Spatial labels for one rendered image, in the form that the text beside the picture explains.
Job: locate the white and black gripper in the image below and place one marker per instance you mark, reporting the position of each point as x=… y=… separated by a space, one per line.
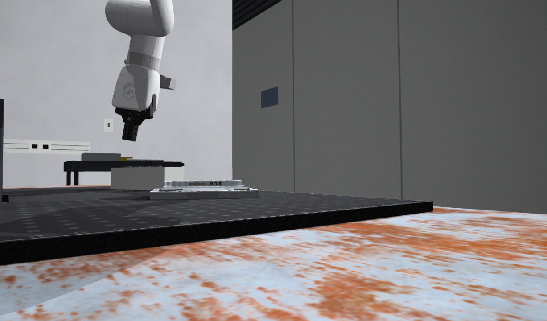
x=137 y=88

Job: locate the white operator panel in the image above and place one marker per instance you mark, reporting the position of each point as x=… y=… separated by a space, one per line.
x=144 y=177

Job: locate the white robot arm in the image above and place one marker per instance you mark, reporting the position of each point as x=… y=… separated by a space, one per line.
x=147 y=22

